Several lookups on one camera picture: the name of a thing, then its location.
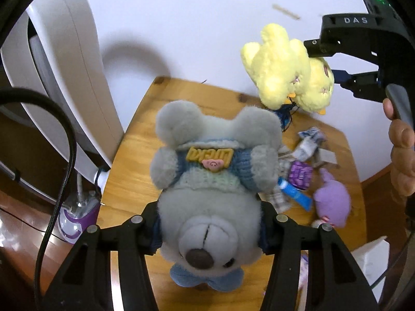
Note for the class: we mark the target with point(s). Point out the person's right hand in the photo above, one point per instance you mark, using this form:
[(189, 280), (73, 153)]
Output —
[(402, 136)]

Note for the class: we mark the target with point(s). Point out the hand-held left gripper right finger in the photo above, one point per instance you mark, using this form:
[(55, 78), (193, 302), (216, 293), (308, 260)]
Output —
[(279, 233)]

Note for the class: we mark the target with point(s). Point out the yellow plush toy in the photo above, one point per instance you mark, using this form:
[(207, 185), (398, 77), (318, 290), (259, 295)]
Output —
[(278, 71)]

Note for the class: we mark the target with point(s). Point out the purple plush toy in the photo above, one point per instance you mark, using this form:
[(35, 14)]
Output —
[(330, 201)]

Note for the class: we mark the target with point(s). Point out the purple packet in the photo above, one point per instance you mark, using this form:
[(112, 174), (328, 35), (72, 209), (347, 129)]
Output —
[(300, 175)]

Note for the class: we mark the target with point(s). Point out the purple white steam iron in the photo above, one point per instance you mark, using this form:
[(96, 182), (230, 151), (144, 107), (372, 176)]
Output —
[(77, 220)]

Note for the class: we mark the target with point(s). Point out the grey teddy bear blue sweater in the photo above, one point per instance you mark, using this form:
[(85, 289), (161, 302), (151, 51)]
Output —
[(210, 207)]

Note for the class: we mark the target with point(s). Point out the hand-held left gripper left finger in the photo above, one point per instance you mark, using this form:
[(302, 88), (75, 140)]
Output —
[(143, 233)]

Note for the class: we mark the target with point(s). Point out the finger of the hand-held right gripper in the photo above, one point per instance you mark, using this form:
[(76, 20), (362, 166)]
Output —
[(342, 77), (319, 47)]

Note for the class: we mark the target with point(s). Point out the white printed paper box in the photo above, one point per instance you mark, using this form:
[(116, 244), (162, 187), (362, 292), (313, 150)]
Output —
[(373, 262)]

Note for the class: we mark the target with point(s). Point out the small white box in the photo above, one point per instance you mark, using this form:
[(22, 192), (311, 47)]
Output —
[(328, 157)]

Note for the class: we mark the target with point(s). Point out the blue white patterned packet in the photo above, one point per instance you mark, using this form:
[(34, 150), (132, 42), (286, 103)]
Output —
[(308, 145)]

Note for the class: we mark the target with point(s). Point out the blue tube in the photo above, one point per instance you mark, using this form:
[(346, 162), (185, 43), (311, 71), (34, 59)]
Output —
[(296, 196)]

